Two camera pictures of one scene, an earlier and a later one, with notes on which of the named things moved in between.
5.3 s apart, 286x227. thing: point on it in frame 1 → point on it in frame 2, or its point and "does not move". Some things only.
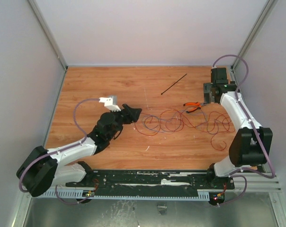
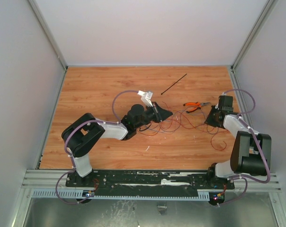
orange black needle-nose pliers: (199, 104) does not move
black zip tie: (162, 93) does not move
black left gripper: (130, 114) → (160, 114)
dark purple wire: (189, 112) → (181, 123)
